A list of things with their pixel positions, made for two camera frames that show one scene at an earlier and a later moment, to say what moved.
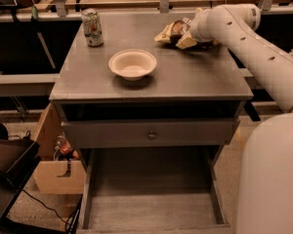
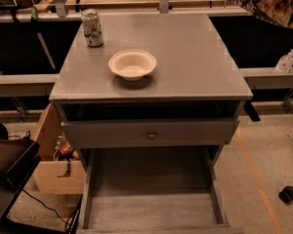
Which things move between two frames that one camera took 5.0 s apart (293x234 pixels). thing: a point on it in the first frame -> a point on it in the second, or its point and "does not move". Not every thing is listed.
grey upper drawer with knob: (148, 133) does not move
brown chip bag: (172, 32) -> (277, 4)
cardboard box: (55, 176) does not move
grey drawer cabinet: (150, 121) does not move
